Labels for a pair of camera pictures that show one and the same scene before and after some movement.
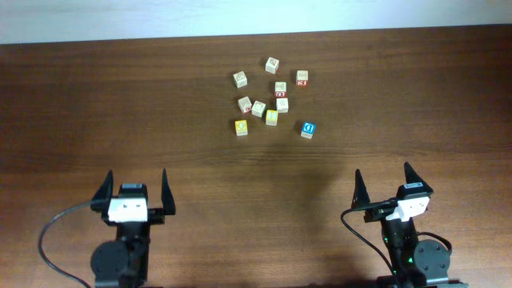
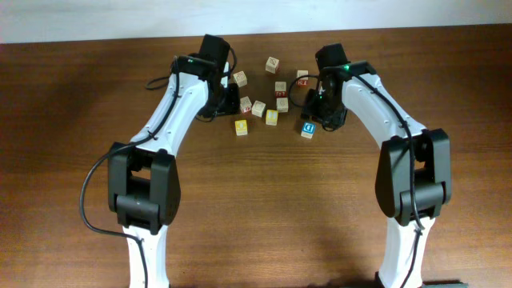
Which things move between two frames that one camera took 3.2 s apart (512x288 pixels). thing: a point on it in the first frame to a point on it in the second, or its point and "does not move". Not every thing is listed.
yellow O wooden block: [242, 127] does not move
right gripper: [374, 213] to [320, 107]
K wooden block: [245, 104] does not move
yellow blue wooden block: [271, 117] does not move
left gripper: [155, 215] to [234, 106]
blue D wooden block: [308, 130] does not move
